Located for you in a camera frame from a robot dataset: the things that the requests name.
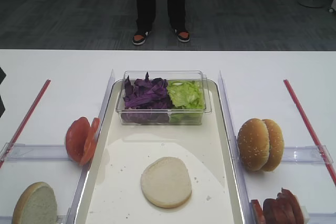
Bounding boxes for metal serving tray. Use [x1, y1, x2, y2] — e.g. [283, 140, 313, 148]
[75, 81, 245, 223]

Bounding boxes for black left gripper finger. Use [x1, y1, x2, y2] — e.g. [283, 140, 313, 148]
[0, 67, 6, 84]

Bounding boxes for rear tomato slice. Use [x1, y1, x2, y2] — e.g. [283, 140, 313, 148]
[79, 118, 100, 166]

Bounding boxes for left upper clear cross divider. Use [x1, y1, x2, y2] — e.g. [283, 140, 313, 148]
[1, 143, 71, 161]

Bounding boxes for clear plastic salad container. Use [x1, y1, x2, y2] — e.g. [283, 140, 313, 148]
[115, 70, 212, 125]

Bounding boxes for green lettuce leaves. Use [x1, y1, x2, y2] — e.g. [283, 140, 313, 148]
[167, 80, 205, 125]

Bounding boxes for right upper clear cross divider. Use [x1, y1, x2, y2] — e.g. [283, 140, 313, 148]
[281, 145, 333, 165]

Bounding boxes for right red tape strip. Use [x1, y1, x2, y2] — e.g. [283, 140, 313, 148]
[284, 79, 335, 184]

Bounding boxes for red tape strip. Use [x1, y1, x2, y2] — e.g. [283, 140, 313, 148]
[284, 79, 335, 184]
[0, 79, 51, 167]

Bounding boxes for white cheese block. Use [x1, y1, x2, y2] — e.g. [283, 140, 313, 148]
[300, 206, 310, 224]

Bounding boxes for brown meat patties stack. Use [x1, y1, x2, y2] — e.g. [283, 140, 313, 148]
[263, 188, 307, 224]

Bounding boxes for tomato slice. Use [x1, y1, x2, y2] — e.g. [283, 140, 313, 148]
[79, 118, 100, 166]
[65, 117, 90, 163]

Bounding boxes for left clear long divider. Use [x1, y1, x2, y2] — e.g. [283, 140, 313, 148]
[62, 70, 115, 224]

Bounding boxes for left red tape strip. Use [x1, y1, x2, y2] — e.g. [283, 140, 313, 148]
[0, 79, 51, 167]

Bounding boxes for thin bottom bun half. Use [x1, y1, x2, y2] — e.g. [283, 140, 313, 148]
[140, 157, 192, 208]

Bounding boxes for right sesame bun top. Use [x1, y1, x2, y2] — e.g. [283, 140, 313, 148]
[261, 119, 284, 172]

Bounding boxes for right clear long divider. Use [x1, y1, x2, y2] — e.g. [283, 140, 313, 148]
[218, 72, 255, 223]

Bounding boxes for sesame bun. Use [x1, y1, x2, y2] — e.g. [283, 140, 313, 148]
[261, 119, 284, 172]
[237, 118, 269, 171]

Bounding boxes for large bottom bun half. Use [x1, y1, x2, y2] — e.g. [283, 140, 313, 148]
[12, 182, 57, 224]

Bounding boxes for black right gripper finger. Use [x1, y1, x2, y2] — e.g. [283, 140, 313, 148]
[0, 97, 5, 118]

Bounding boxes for person in black trousers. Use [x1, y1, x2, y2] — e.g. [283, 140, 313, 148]
[129, 0, 191, 47]

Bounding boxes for clear long divider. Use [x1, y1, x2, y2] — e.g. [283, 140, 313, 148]
[218, 72, 255, 223]
[62, 70, 115, 224]

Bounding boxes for red bacon slice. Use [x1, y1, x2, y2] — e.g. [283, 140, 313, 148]
[251, 199, 266, 224]

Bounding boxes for left sesame bun top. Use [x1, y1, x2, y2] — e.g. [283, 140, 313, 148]
[237, 118, 269, 171]

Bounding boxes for clear cross divider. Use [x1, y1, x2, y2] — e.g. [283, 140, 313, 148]
[281, 145, 333, 165]
[1, 143, 71, 161]

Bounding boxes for purple cabbage shreds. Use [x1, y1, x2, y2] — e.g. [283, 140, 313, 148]
[121, 73, 173, 124]

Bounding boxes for front tomato slice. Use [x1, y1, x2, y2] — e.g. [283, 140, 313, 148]
[65, 117, 90, 163]

